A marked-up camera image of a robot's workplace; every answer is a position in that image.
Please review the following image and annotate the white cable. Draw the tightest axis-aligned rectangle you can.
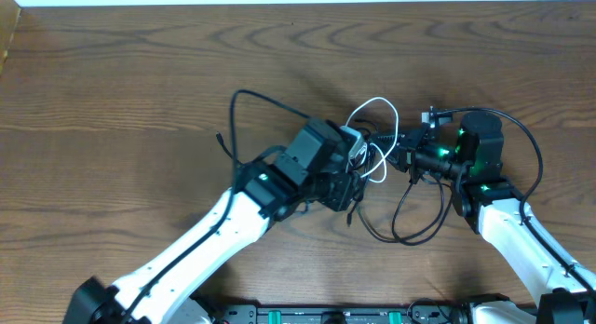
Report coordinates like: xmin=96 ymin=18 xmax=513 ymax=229
xmin=344 ymin=96 xmax=400 ymax=184

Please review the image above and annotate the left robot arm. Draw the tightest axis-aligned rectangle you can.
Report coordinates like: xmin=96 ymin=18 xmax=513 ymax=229
xmin=63 ymin=118 xmax=364 ymax=323

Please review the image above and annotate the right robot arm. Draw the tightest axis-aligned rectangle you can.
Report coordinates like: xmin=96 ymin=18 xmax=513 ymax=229
xmin=371 ymin=107 xmax=595 ymax=323

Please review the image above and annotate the cardboard panel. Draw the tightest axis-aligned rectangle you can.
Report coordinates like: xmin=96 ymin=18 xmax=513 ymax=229
xmin=0 ymin=0 xmax=21 ymax=69

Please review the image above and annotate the right camera cable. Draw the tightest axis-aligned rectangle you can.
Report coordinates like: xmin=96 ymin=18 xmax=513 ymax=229
xmin=435 ymin=106 xmax=596 ymax=292

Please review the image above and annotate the camera cable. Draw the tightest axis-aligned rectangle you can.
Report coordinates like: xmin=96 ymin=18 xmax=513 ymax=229
xmin=118 ymin=88 xmax=311 ymax=324
xmin=435 ymin=106 xmax=596 ymax=292

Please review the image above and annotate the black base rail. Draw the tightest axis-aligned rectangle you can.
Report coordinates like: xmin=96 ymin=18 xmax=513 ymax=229
xmin=212 ymin=301 xmax=470 ymax=324

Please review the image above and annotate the left camera cable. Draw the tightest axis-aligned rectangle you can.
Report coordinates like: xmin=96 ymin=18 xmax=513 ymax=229
xmin=118 ymin=88 xmax=311 ymax=324

